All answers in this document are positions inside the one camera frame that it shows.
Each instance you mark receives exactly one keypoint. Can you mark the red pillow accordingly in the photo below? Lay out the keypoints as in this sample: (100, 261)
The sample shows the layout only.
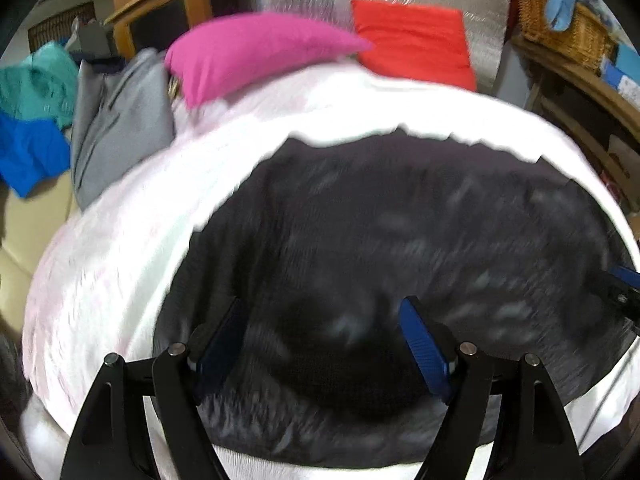
(415, 40)

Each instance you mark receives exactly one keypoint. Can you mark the wooden cabinet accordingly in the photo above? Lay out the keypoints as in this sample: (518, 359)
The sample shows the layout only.
(165, 5)

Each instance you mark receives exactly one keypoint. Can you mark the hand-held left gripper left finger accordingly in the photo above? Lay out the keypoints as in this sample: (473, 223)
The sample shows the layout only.
(222, 345)

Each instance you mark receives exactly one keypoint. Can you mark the black quilted zip jacket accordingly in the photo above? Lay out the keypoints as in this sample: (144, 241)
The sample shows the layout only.
(400, 220)

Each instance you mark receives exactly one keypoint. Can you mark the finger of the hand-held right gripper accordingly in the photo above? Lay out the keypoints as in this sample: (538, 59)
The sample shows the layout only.
(625, 276)

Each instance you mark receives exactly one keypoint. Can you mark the blue jacket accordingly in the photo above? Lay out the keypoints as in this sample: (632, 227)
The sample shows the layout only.
(30, 152)

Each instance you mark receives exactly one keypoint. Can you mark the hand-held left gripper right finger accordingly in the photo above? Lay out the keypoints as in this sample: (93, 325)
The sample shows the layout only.
(425, 345)

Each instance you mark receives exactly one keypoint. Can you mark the teal shirt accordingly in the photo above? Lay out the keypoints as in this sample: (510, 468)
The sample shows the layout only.
(40, 85)

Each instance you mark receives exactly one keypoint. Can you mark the brown lattice window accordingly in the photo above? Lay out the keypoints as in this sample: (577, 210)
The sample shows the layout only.
(60, 22)

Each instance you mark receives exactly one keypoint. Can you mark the wooden shelf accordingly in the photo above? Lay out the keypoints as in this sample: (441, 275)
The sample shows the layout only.
(585, 105)

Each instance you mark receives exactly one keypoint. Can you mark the teal cardboard box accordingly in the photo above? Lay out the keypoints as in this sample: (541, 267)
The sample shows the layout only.
(625, 72)

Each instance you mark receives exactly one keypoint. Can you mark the white bed sheet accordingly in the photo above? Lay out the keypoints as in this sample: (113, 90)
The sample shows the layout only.
(125, 240)

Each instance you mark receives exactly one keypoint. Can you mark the wicker basket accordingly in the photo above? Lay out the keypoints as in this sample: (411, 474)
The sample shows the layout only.
(560, 25)

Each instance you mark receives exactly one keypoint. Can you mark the grey coat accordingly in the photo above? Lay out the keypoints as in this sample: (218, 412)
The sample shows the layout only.
(120, 120)

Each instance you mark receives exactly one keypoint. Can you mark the beige cardboard box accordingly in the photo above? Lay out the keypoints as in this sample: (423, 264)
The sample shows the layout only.
(30, 240)

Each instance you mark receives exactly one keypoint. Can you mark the pink pillow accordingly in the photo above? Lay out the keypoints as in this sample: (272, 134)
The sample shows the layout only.
(250, 50)

